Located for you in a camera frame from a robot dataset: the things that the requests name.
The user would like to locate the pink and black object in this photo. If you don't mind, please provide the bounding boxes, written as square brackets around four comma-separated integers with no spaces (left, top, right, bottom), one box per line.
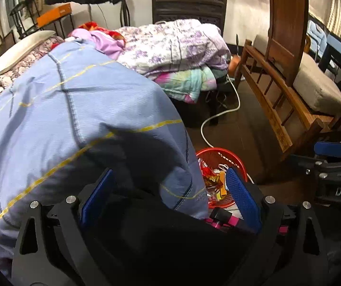
[203,207,239,230]

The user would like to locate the purple floral quilt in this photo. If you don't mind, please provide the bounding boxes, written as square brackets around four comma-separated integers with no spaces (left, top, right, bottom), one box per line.
[111,19,232,79]

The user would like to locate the light blue padded chair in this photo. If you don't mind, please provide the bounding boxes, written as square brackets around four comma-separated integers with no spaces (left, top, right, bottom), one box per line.
[306,19,329,63]

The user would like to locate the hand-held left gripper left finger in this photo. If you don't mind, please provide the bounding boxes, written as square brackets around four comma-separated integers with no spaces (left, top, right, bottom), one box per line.
[11,168,117,286]

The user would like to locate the maroon floral quilt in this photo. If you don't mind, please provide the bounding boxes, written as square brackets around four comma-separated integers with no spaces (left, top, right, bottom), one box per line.
[0,36,65,98]

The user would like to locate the black coat rack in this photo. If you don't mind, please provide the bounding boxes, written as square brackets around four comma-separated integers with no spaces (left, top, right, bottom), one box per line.
[120,0,131,27]

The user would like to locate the wooden panel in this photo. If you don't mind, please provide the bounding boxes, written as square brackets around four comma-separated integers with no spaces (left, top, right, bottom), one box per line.
[255,0,309,87]

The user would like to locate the cream pillow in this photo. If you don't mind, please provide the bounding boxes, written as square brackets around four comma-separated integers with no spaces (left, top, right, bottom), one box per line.
[0,30,57,78]

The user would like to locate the lilac cloth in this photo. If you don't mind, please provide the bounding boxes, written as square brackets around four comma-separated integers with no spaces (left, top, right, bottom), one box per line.
[69,28,126,61]

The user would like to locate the red yellow snack wrapper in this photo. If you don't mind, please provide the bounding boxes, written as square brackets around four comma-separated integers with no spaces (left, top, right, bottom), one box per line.
[202,167,222,203]

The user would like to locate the beige bench cushion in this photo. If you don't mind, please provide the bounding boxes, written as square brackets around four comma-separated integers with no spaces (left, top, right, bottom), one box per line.
[252,34,341,120]

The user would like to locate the white cable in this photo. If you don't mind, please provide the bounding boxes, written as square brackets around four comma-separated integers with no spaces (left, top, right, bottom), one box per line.
[200,76,255,184]

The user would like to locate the red blanket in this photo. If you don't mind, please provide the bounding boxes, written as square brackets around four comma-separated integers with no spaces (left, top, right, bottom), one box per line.
[75,21,126,46]

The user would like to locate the wooden bench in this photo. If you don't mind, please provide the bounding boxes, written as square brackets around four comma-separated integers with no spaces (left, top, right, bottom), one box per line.
[234,34,341,155]

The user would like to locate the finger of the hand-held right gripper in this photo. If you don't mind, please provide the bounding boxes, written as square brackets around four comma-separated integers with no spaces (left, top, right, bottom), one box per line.
[290,154,341,183]
[313,139,341,159]

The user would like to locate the orange round object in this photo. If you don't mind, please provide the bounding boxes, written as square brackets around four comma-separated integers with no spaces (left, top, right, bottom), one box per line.
[229,54,243,76]

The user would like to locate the red plastic basket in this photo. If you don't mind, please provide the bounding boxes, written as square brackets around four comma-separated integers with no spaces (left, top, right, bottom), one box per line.
[196,147,248,209]

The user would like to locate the pastel quilt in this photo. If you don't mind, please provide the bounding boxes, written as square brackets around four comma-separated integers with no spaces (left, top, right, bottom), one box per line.
[154,66,219,104]

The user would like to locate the dark blue chair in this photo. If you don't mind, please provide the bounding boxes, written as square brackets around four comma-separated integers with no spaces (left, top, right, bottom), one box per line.
[318,33,341,91]

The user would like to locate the black metal stand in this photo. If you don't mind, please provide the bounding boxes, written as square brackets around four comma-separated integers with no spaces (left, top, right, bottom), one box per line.
[51,15,76,39]

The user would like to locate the blue bed sheet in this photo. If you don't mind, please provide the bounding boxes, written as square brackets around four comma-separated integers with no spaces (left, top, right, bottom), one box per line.
[0,40,209,277]

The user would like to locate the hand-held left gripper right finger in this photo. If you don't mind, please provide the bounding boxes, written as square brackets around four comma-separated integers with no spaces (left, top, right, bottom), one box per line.
[225,167,330,286]

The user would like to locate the black plant stand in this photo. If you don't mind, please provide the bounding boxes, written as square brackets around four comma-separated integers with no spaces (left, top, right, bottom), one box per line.
[10,0,40,39]

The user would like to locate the orange flat box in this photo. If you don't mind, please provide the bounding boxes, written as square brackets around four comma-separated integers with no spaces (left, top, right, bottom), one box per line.
[36,2,72,28]

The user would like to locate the carved framed painting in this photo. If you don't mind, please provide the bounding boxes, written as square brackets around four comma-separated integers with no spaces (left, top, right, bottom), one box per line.
[152,0,229,36]

